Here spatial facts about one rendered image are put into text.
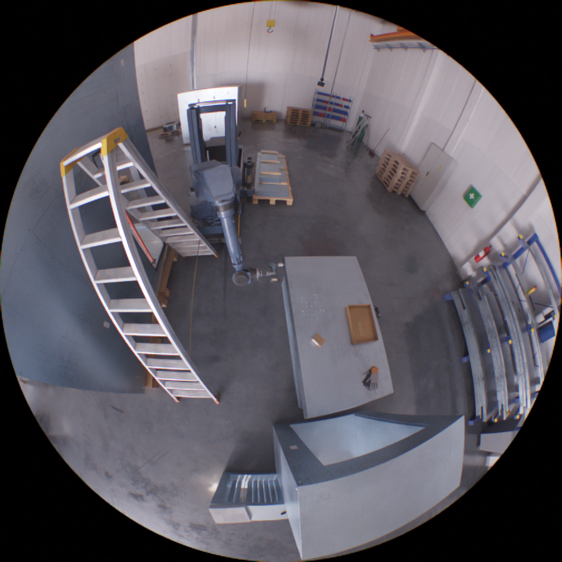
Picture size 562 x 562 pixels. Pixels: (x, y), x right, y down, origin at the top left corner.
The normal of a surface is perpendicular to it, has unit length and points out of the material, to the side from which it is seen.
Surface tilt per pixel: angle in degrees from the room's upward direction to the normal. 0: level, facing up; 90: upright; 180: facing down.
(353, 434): 0
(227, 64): 90
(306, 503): 0
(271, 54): 90
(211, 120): 90
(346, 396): 0
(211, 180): 65
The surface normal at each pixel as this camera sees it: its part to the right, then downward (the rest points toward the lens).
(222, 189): 0.47, 0.50
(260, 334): 0.11, -0.50
